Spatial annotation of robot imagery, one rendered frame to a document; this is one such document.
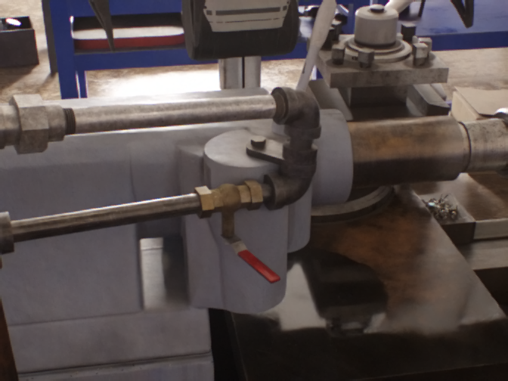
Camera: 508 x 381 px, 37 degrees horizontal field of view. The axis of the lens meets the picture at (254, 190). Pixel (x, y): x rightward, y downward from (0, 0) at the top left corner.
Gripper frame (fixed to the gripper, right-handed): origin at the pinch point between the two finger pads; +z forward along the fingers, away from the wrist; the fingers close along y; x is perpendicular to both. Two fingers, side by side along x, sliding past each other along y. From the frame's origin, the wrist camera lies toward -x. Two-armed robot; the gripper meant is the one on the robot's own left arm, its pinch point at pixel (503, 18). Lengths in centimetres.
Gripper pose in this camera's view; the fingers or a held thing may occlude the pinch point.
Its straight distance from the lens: 106.5
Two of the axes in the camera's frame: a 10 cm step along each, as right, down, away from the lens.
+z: 1.1, 9.9, -0.2
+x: -1.9, 0.4, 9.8
